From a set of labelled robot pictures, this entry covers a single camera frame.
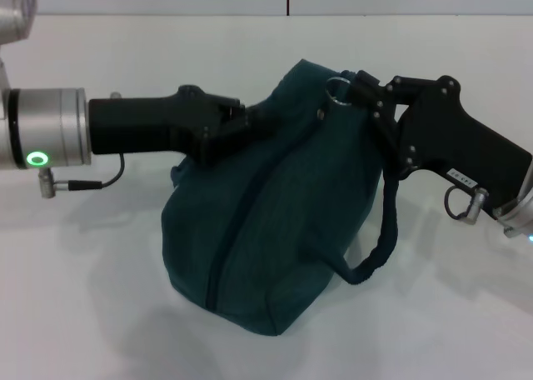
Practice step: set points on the dark teal fabric bag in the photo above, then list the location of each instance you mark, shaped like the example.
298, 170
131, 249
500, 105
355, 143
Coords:
283, 213

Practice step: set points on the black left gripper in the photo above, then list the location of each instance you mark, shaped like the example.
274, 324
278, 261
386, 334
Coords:
154, 121

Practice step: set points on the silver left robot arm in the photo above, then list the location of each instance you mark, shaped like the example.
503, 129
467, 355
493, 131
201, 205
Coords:
41, 126

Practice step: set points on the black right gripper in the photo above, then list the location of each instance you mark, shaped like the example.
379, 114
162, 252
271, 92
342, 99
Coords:
458, 142

